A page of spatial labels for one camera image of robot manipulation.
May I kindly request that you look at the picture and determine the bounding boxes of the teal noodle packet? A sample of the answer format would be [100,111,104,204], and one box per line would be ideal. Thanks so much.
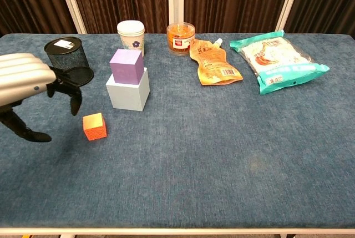
[229,29,330,95]

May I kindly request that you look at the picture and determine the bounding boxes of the white paper cup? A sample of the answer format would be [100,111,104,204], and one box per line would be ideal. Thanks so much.
[116,20,146,57]

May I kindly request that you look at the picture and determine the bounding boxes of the clear jar orange contents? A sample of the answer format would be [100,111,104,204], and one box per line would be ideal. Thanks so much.
[166,22,196,57]

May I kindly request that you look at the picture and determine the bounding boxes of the orange spout pouch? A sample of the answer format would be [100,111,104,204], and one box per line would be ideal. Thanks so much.
[189,38,244,87]

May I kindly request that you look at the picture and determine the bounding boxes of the light blue cube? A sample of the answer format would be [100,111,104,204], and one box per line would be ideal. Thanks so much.
[105,67,151,112]

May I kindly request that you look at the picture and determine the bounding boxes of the black mesh pen holder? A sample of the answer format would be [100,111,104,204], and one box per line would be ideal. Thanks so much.
[44,37,94,88]

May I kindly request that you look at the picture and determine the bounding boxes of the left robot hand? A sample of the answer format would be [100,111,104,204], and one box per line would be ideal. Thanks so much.
[0,53,83,143]

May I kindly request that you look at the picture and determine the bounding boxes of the blue table cover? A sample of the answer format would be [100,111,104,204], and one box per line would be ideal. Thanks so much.
[0,33,355,229]

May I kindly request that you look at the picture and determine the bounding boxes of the orange yellow cube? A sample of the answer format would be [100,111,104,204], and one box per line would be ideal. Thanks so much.
[82,112,108,141]

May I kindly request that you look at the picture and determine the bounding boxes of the purple cube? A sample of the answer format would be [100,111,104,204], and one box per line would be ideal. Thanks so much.
[109,48,145,85]

